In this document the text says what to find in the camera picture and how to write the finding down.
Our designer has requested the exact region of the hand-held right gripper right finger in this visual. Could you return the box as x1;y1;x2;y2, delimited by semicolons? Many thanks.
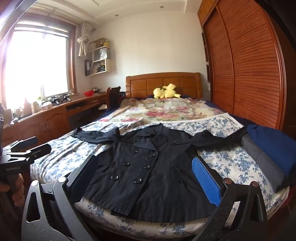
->
191;156;269;241

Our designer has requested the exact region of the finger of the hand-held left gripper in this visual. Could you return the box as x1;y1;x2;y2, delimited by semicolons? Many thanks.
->
4;136;39;153
6;143;52;162

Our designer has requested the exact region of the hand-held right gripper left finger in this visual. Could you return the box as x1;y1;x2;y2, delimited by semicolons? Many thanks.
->
21;153;102;241

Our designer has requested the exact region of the black double-breasted coat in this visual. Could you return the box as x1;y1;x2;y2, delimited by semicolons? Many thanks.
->
70;123;248;223

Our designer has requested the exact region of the person's left hand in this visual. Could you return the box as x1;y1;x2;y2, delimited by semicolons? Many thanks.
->
11;173;25;203

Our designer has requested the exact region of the wooden desk cabinet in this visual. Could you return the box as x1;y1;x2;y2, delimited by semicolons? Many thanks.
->
0;93;109;151

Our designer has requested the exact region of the beige bottle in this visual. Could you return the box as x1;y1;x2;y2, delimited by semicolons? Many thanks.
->
23;98;31;116

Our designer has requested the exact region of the blue floral blanket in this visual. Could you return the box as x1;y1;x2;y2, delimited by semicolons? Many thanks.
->
30;113;289;239

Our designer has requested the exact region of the black metal device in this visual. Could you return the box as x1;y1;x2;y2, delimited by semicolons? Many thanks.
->
52;95;72;105

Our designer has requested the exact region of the folded grey garment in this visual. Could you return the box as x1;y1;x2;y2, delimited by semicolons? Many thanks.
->
241;134;289;193

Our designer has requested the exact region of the wooden framed window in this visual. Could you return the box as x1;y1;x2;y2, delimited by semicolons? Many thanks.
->
0;21;77;105

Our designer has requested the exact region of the folded blue garment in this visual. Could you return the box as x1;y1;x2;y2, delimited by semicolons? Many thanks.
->
246;124;296;179

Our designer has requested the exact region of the pink floral blanket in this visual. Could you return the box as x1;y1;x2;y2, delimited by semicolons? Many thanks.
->
96;97;228;127

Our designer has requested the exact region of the dark wooden chair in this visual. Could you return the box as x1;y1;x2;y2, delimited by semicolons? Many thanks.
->
106;86;122;109

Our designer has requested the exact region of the yellow plush toy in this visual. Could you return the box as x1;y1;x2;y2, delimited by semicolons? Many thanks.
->
153;83;181;99

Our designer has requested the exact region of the wooden bed headboard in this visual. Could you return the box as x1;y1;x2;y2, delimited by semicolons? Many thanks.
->
125;72;202;100

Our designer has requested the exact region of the tied white curtain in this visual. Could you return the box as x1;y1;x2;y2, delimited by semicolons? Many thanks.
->
77;22;95;57

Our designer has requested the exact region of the wooden slatted wardrobe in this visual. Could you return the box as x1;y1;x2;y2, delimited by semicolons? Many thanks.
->
197;0;289;137

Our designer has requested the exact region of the white wall shelf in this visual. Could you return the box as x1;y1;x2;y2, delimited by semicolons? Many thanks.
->
84;38;111;76

